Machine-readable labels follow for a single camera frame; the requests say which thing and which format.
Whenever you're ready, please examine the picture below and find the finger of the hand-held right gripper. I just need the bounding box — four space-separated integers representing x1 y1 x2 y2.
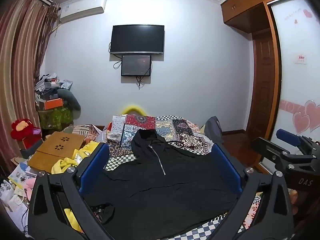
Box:
252 137 292 164
276 128 312 147

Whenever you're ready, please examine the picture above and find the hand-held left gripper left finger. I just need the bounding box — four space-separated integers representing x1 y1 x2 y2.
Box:
27 142 113 240

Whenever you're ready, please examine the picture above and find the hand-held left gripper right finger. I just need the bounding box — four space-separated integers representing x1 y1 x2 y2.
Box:
207 144 294 240

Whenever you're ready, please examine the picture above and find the black zip hoodie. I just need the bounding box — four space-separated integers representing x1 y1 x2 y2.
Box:
81 129 242 240

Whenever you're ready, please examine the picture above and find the yellow garment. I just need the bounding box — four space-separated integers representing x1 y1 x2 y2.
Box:
51 141 99 233

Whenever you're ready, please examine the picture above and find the grey bag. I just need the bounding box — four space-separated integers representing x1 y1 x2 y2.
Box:
205 116 223 144

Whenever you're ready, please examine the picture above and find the wooden lap desk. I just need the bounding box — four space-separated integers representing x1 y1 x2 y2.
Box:
27 131 87 174

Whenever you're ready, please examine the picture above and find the brown wooden door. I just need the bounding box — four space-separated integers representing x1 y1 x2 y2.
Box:
247 30 278 140

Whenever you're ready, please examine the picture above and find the patchwork printed blanket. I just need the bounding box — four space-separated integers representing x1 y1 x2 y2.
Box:
62 114 265 240

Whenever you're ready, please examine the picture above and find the green patterned cloth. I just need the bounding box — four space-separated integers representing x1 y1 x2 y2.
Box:
39 106 73 130

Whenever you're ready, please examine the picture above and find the yellow curved bar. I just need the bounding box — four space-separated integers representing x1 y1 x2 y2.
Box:
120 104 148 117

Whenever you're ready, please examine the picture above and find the grey cushion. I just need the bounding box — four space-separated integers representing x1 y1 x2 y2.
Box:
57 89 82 111

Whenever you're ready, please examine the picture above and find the orange box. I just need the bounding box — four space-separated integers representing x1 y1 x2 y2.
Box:
40 98 63 110

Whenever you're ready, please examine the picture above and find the red plush toy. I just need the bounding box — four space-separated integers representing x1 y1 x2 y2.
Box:
10 118 42 148

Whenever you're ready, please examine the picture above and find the pile of papers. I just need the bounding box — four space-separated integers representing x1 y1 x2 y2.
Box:
0 160 38 230

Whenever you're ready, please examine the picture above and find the pile of clutter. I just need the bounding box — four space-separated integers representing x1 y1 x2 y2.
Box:
34 73 73 110

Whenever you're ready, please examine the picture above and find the striped brown curtain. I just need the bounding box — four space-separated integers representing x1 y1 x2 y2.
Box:
0 0 60 175

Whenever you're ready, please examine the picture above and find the wooden overhead cabinet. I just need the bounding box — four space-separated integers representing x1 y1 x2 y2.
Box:
220 0 300 33

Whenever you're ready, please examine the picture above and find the white air conditioner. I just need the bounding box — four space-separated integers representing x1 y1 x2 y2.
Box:
59 0 107 23

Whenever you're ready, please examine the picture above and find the small black wall monitor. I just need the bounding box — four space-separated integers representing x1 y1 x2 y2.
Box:
121 54 152 77

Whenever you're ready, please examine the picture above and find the black wall television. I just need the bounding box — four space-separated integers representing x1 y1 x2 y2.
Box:
111 25 165 55

